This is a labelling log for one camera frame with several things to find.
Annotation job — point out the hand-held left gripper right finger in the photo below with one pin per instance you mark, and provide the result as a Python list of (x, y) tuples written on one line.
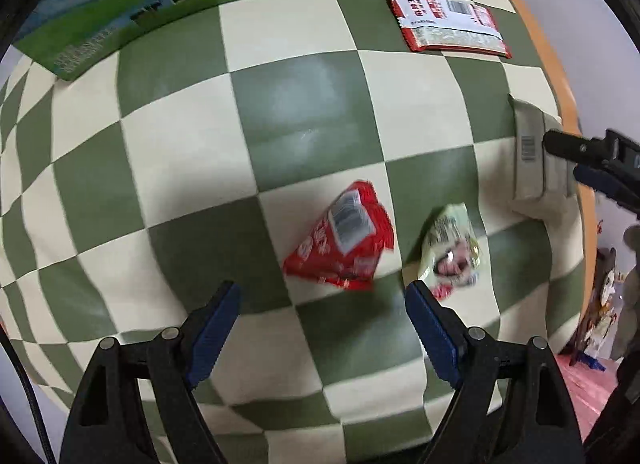
[(435, 334)]

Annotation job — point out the person's dark clothing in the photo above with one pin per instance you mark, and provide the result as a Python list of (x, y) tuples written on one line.
[(620, 419)]

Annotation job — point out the small red snack packet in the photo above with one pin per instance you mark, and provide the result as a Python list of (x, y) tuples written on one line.
[(345, 239)]

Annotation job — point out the red white packet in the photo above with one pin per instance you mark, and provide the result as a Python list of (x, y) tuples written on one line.
[(450, 23)]

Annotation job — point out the small pale snack packet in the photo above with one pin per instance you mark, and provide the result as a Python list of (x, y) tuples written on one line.
[(450, 249)]

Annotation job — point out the grey cloth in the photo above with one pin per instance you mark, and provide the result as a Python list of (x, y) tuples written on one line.
[(631, 294)]

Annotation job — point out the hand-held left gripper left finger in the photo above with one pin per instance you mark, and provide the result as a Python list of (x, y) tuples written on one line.
[(215, 331)]

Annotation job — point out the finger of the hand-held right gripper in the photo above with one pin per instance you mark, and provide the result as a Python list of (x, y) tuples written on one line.
[(575, 144), (600, 182)]

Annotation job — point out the printed cardboard box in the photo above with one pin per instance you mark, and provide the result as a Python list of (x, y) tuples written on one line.
[(150, 3)]

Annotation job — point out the colourful floor clutter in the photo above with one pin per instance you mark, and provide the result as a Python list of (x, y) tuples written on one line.
[(602, 304)]

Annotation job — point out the plain white packet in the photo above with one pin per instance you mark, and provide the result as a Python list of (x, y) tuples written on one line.
[(532, 163)]

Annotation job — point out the green white checkered mat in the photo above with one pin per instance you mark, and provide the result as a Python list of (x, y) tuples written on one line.
[(300, 108)]

